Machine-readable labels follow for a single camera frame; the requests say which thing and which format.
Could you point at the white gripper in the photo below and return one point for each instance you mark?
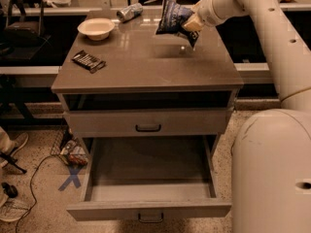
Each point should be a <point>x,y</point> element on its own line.
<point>206,13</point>

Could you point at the blue chip bag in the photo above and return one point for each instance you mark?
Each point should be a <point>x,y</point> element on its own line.
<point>173,17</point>

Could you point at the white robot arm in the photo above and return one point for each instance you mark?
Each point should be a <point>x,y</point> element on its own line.
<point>271,155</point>

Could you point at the grey drawer cabinet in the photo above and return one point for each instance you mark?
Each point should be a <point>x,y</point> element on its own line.
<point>145,71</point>

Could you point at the closed grey drawer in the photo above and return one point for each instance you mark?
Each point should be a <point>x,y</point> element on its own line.
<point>139,123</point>

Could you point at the open grey drawer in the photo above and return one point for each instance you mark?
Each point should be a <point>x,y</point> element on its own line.
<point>149,179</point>

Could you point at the silver soda can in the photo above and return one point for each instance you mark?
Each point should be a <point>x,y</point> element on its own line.
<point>130,12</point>

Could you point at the white bowl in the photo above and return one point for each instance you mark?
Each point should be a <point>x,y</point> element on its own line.
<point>96,29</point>

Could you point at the black snack bar packet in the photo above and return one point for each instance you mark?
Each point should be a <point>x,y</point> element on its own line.
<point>88,61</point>

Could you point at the black chair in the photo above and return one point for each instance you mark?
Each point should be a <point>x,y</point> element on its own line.
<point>23,38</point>

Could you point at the blue tape cross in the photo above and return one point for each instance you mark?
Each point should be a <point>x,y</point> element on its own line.
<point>72,178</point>

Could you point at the grey sneaker upper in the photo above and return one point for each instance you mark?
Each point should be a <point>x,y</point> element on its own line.
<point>11,147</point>

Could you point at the white sneaker lower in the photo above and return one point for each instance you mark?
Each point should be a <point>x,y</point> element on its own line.
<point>13,210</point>

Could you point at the wire basket with snacks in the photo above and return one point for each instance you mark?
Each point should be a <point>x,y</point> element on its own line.
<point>68,148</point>

